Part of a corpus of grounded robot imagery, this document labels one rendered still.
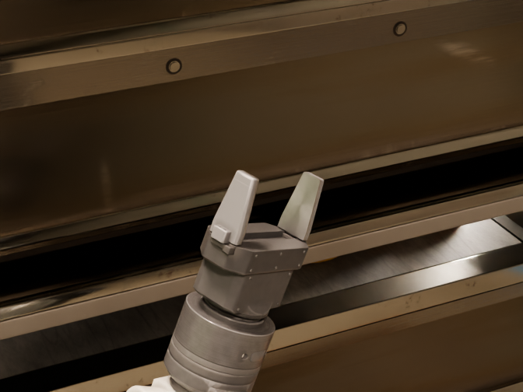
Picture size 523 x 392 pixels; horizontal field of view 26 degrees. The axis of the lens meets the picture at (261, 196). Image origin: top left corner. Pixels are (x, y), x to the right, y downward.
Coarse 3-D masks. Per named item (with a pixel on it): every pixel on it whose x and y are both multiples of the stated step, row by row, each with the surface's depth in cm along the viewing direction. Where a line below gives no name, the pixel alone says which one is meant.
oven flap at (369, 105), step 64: (320, 64) 165; (384, 64) 169; (448, 64) 174; (512, 64) 179; (0, 128) 148; (64, 128) 151; (128, 128) 154; (192, 128) 158; (256, 128) 162; (320, 128) 166; (384, 128) 170; (448, 128) 175; (512, 128) 177; (0, 192) 148; (64, 192) 152; (128, 192) 155; (192, 192) 159; (256, 192) 161
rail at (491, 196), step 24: (480, 192) 167; (504, 192) 168; (384, 216) 160; (408, 216) 162; (432, 216) 164; (312, 240) 156; (168, 264) 149; (192, 264) 149; (72, 288) 144; (96, 288) 144; (120, 288) 146; (0, 312) 140; (24, 312) 141
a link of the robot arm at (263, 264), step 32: (256, 224) 107; (224, 256) 98; (256, 256) 99; (288, 256) 103; (224, 288) 100; (256, 288) 102; (192, 320) 102; (224, 320) 102; (256, 320) 104; (192, 352) 102; (224, 352) 102; (256, 352) 103
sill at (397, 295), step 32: (480, 256) 200; (512, 256) 200; (352, 288) 191; (384, 288) 191; (416, 288) 191; (448, 288) 192; (480, 288) 196; (288, 320) 182; (320, 320) 183; (352, 320) 186; (128, 352) 174; (160, 352) 174; (0, 384) 167; (32, 384) 167; (64, 384) 167; (96, 384) 169; (128, 384) 172
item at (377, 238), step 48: (336, 192) 177; (384, 192) 176; (432, 192) 174; (144, 240) 163; (192, 240) 162; (336, 240) 158; (384, 240) 162; (0, 288) 150; (48, 288) 149; (144, 288) 147; (192, 288) 150; (0, 336) 141
